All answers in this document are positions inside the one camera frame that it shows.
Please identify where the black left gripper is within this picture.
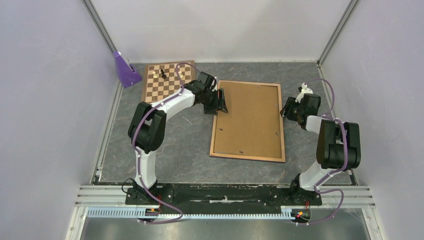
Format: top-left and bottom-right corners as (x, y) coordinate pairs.
(202, 88), (229, 116)

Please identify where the wooden picture frame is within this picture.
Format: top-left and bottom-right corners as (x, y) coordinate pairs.
(209, 80), (287, 164)

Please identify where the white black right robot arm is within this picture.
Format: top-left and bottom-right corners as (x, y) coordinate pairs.
(280, 93), (361, 204)

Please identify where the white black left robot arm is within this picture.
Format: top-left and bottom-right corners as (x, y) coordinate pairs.
(128, 71), (229, 204)

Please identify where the black chess piece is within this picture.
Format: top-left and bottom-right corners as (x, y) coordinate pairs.
(160, 69), (167, 79)

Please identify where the wooden chessboard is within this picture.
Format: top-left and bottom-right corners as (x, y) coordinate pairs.
(141, 60), (197, 103)

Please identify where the purple wedge stand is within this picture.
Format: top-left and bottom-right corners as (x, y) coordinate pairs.
(113, 51), (143, 88)

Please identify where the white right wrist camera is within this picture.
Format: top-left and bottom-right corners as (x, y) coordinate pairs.
(295, 83), (313, 103)

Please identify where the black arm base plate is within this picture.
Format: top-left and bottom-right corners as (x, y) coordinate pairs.
(125, 183), (323, 207)

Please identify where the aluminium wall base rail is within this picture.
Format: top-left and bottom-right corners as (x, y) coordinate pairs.
(90, 82), (123, 185)

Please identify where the slotted cable duct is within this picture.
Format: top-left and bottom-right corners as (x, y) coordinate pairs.
(86, 207), (311, 221)

